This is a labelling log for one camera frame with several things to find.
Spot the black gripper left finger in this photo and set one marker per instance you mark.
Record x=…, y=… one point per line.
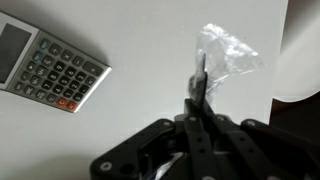
x=196, y=140

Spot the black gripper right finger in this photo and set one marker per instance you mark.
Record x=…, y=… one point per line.
x=246, y=150

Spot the clear plastic bag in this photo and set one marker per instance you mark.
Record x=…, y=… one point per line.
x=230, y=55

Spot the grey desk calculator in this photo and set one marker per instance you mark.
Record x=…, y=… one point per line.
x=50, y=70

